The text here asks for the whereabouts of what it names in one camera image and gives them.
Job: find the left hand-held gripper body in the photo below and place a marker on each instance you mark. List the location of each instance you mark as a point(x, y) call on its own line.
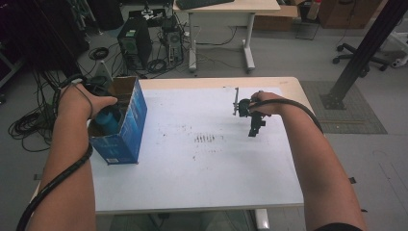
point(97, 86)

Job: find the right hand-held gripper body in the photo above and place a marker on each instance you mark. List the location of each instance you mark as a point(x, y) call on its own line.
point(243, 107)

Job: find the blue bottle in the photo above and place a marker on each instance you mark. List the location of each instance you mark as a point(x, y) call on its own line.
point(107, 121)

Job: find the blue cardboard box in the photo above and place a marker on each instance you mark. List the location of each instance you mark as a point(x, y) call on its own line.
point(128, 128)

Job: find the person's right hand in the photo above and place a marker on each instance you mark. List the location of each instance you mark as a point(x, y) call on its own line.
point(267, 102)

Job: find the person's left hand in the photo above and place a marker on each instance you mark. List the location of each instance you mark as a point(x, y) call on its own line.
point(80, 102)

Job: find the light wooden table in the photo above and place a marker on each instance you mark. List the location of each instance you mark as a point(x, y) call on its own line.
point(224, 82)

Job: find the white paper sheet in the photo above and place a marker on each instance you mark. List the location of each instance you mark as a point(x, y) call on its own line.
point(208, 150)

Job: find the black computer tower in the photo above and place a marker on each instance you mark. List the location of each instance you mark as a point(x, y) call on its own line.
point(134, 41)

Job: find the dark curtain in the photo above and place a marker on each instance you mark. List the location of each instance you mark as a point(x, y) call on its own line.
point(38, 32)

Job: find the grey floor mat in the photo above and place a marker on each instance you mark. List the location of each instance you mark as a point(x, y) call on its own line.
point(349, 118)

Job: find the open computer case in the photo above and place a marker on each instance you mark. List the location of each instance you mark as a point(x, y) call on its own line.
point(173, 41)

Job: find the white-legged desk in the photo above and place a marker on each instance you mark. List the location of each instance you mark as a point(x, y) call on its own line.
point(224, 19)

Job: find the brown cardboard box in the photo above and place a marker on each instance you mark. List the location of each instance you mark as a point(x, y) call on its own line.
point(275, 17)

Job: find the black keyboard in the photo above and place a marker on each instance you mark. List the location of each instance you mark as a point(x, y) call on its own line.
point(202, 3)

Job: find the black office chair base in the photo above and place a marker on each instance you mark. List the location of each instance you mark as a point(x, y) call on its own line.
point(359, 56)

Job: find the brown wooden cabinet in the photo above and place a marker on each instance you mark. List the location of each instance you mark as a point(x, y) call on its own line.
point(348, 12)

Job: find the black metal post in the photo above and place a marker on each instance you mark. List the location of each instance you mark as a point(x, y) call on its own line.
point(365, 51)

